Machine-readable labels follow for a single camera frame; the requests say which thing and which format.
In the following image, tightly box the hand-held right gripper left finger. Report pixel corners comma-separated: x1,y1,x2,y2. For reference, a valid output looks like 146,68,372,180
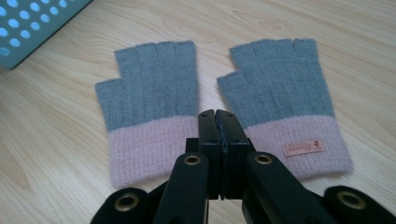
185,108,223,201

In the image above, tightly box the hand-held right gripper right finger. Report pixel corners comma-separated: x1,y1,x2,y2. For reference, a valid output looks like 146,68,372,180
216,108,257,201

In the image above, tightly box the grey pink fingerless knit glove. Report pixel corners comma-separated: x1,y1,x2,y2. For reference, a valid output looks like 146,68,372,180
94,39,201,189

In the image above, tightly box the teal perforated box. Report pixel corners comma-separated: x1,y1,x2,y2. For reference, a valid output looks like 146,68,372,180
0,0,94,70

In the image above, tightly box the grey pink glove with label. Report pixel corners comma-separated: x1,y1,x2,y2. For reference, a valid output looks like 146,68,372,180
216,37,355,181

